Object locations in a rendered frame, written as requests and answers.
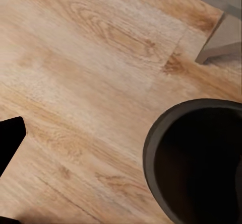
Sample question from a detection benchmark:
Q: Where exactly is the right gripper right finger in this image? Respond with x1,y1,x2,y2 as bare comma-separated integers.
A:
226,116,242,156

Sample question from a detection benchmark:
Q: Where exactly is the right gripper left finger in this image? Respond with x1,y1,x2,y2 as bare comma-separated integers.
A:
0,116,26,176

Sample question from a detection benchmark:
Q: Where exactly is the cauldron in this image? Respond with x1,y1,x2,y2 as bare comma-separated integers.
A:
142,98,242,224

